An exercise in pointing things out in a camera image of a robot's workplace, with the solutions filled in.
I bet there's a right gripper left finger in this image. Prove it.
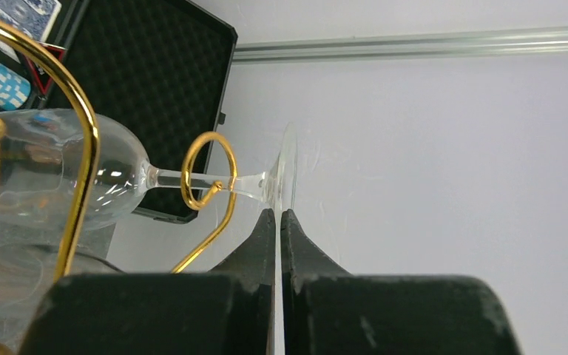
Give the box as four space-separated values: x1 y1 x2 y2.
20 209 277 354

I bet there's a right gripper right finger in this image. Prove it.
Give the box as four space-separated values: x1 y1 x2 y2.
281 210 521 354

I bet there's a clear wine glass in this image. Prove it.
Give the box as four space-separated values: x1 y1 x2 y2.
0 233 60 348
0 108 299 234

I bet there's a black poker chip case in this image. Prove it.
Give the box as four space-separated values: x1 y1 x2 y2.
0 0 239 225

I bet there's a gold wire glass rack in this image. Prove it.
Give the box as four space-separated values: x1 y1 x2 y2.
0 10 240 355

